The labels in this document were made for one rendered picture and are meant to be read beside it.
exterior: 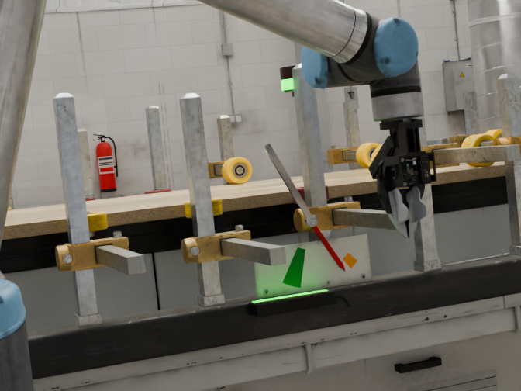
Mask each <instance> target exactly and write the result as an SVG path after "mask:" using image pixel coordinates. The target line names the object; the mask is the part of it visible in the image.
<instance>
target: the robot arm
mask: <svg viewBox="0 0 521 391"><path fill-rule="evenodd" d="M197 1H199V2H202V3H204V4H206V5H209V6H211V7H213V8H215V9H218V10H220V11H222V12H225V13H227V14H230V15H232V16H235V17H237V18H238V19H242V20H243V21H246V22H248V23H251V24H253V25H255V26H258V27H260V28H262V29H265V30H267V31H269V32H271V33H274V34H276V35H279V36H281V37H284V38H285V39H287V40H290V41H292V42H295V43H297V44H300V45H302V46H303V48H302V55H301V63H302V73H303V76H304V78H305V80H306V82H307V83H308V84H309V85H310V86H311V87H313V88H321V89H325V88H333V87H344V86H355V85H370V91H371V105H372V112H373V119H374V121H375V122H381V123H379V126H380V130H389V133H390V136H388V137H387V139H386V140H385V142H384V143H383V145H382V146H381V149H380V150H379V152H378V153H377V155H376V157H375V158H374V160H373V161H372V163H371V165H370V167H369V168H368V169H369V172H370V173H371V177H372V178H373V179H377V181H378V183H377V191H378V197H379V199H380V201H381V204H382V205H383V207H384V209H385V212H386V213H387V214H388V216H389V218H390V219H391V221H392V222H393V224H394V226H395V228H396V229H397V230H398V232H399V233H400V234H401V235H402V236H403V237H404V238H411V237H412V235H413V233H414V232H415V229H416V226H417V223H418V221H419V220H421V219H422V218H424V217H426V215H427V207H426V205H425V204H424V203H423V202H422V201H421V199H422V197H423V193H424V190H425V184H431V182H437V180H436V166H435V159H434V152H430V153H426V152H425V151H421V146H420V138H419V128H420V127H423V122H422V120H421V119H420V120H419V119H417V118H416V117H421V116H423V99H422V93H421V87H420V86H421V85H420V78H419V64H418V53H419V41H418V37H417V35H416V32H415V30H414V29H413V27H412V26H411V25H410V24H409V23H408V22H407V21H405V20H404V19H400V18H395V17H389V18H387V19H380V18H378V17H377V16H373V15H372V14H370V13H368V12H365V11H363V10H361V9H355V8H353V7H351V6H349V5H346V4H344V3H342V2H340V1H338V0H197ZM46 3H47V0H0V249H1V245H2V237H3V233H4V228H5V221H6V216H7V212H8V207H9V200H10V195H11V191H12V183H13V179H14V174H15V169H16V162H17V157H18V153H19V145H20V141H21V136H22V128H23V124H24V120H25V115H26V108H27V103H28V99H29V91H30V87H31V82H32V78H33V70H34V66H35V62H36V54H37V49H38V45H39V41H40V33H41V29H42V24H43V16H44V12H45V8H46ZM430 161H433V175H430ZM396 187H409V189H407V190H406V191H405V192H404V193H403V194H401V193H400V191H399V190H398V189H395V188H396ZM403 203H404V204H405V205H404V204H403ZM0 391H34V389H33V377H32V370H31V363H30V356H29V344H28V337H27V329H26V309H25V306H24V304H23V302H22V296H21V292H20V290H19V287H18V286H17V285H16V284H15V283H13V282H10V281H8V280H7V279H6V278H5V276H4V275H3V274H2V272H1V271H0Z"/></svg>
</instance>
